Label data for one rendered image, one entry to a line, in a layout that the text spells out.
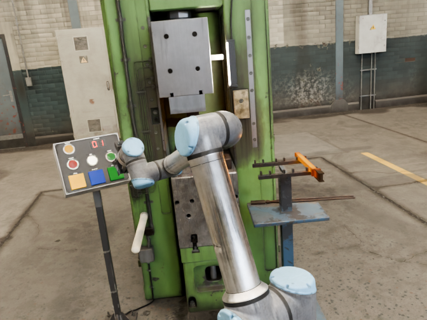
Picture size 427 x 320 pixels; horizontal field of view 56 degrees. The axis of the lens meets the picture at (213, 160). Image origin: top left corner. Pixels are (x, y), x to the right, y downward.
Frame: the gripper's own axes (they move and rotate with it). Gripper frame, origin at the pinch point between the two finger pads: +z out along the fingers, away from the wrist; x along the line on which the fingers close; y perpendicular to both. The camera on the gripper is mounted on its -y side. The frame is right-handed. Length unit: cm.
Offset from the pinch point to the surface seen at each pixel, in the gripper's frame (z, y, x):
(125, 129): 24.1, -27.4, 15.5
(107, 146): 11.0, -14.5, -0.7
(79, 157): 11.0, -11.9, -16.1
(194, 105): -9, -23, 48
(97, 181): 10.2, 3.1, -10.4
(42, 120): 588, -272, 20
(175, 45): -22, -53, 42
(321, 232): 88, 73, 173
